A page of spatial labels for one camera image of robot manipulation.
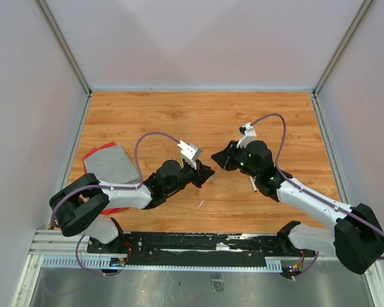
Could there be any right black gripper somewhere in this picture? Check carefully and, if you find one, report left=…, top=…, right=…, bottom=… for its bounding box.
left=211, top=141, right=259, bottom=180

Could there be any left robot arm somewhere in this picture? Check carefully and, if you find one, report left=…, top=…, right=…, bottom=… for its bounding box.
left=49, top=160, right=215, bottom=253

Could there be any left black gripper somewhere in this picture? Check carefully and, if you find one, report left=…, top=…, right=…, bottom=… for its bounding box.
left=165, top=159, right=215, bottom=195

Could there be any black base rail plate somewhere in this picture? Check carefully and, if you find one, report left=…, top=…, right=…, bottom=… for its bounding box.
left=87, top=232, right=315, bottom=268

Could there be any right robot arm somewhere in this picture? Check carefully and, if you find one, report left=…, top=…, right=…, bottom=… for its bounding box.
left=211, top=141, right=384, bottom=274

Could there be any red cloth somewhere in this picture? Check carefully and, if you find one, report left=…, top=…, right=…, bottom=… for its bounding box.
left=82, top=141, right=129, bottom=215

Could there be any grey felt cloth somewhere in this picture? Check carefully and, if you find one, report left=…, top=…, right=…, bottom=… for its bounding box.
left=83, top=145, right=140, bottom=184

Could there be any grey slotted cable duct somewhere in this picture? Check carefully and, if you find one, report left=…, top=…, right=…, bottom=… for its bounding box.
left=40, top=256, right=283, bottom=272

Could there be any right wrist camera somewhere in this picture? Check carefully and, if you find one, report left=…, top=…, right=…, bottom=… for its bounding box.
left=237, top=123, right=257, bottom=148

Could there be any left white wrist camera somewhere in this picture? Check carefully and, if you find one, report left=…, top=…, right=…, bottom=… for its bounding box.
left=177, top=140, right=202, bottom=169

